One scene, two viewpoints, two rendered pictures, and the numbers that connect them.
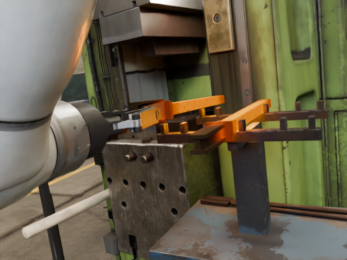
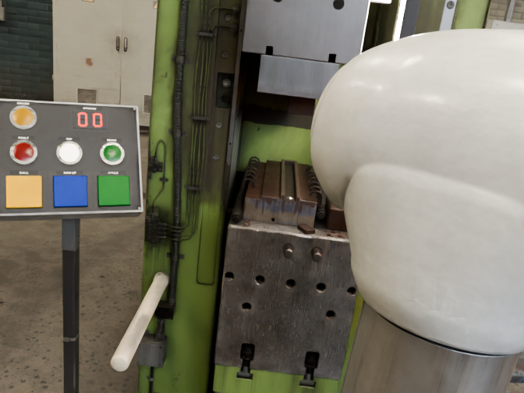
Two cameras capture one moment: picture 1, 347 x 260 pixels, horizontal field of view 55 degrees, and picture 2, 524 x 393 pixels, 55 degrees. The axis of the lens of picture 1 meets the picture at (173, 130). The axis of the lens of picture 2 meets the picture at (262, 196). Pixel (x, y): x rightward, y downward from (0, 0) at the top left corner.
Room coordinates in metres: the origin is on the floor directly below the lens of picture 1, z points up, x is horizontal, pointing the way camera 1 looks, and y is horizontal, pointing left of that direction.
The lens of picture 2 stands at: (0.19, 0.98, 1.42)
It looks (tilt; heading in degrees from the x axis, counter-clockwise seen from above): 18 degrees down; 323
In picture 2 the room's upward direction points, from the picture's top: 7 degrees clockwise
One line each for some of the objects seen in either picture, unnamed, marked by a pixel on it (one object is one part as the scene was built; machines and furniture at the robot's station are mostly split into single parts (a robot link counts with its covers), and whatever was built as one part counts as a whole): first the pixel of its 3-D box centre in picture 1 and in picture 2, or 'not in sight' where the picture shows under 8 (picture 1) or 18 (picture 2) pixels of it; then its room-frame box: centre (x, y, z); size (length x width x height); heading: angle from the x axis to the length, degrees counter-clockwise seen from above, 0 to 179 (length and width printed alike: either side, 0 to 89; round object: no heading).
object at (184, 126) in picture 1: (194, 118); not in sight; (0.77, -0.05, 1.02); 0.23 x 0.06 x 0.02; 152
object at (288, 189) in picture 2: not in sight; (289, 178); (1.36, -0.01, 0.99); 0.42 x 0.05 x 0.01; 142
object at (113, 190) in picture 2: not in sight; (114, 191); (1.34, 0.56, 1.01); 0.07 x 0.05 x 0.07; 77
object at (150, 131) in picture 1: (169, 117); (280, 187); (1.37, 0.01, 0.96); 0.42 x 0.20 x 0.09; 142
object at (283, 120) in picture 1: (304, 112); not in sight; (0.65, -0.26, 1.02); 0.23 x 0.06 x 0.02; 152
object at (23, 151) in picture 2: not in sight; (23, 152); (1.43, 0.75, 1.09); 0.05 x 0.03 x 0.04; 52
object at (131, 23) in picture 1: (157, 29); (295, 72); (1.37, 0.01, 1.32); 0.42 x 0.20 x 0.10; 142
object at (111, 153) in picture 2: not in sight; (112, 153); (1.38, 0.55, 1.09); 0.05 x 0.03 x 0.04; 52
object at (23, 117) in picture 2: not in sight; (23, 117); (1.47, 0.74, 1.16); 0.05 x 0.03 x 0.04; 52
